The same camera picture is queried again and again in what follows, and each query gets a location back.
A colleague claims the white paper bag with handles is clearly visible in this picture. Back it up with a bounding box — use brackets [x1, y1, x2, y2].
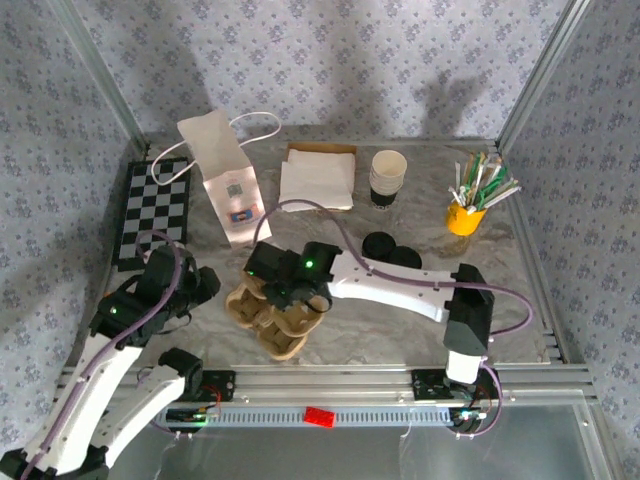
[151, 109, 283, 250]

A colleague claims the black grey checkerboard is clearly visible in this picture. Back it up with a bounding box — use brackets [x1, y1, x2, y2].
[110, 157, 193, 274]

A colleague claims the white napkin stack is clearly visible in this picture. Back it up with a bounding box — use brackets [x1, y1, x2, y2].
[277, 148, 357, 214]

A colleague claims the black plastic cup lid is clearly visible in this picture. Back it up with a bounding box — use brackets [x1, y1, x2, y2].
[362, 231, 396, 262]

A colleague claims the nested white paper cups stack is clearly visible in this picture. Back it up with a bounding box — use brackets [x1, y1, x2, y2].
[368, 149, 409, 214]

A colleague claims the red toy brick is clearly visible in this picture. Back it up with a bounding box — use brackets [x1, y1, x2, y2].
[303, 406, 336, 430]

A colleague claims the yellow tin holder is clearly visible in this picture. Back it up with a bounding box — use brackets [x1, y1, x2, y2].
[446, 199, 489, 237]

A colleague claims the paper-wrapped white straw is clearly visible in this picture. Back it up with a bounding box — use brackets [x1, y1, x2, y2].
[453, 159, 471, 202]
[478, 182, 523, 211]

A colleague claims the wooden stir stick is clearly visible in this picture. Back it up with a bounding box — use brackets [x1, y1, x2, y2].
[462, 152, 479, 194]

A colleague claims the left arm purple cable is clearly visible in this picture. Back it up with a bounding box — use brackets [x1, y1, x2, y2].
[19, 229, 221, 480]

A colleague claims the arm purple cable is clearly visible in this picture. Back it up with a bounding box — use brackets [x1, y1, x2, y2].
[252, 198, 535, 441]
[19, 229, 221, 480]

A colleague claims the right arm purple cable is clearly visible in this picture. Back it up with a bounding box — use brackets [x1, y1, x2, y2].
[252, 198, 535, 441]

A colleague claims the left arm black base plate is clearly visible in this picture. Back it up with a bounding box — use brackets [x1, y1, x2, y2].
[184, 368, 237, 403]

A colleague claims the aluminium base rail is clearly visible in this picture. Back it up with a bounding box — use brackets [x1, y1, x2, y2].
[54, 364, 599, 405]

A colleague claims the grey slotted cable duct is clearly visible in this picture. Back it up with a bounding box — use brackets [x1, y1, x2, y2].
[149, 403, 454, 429]

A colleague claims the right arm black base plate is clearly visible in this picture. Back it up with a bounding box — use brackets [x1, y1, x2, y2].
[410, 368, 504, 401]

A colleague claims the aluminium back rail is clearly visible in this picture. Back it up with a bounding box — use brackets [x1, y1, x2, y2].
[142, 134, 501, 151]

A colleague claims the aluminium corner post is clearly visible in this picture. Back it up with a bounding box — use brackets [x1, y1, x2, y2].
[494, 0, 599, 151]
[49, 0, 154, 156]

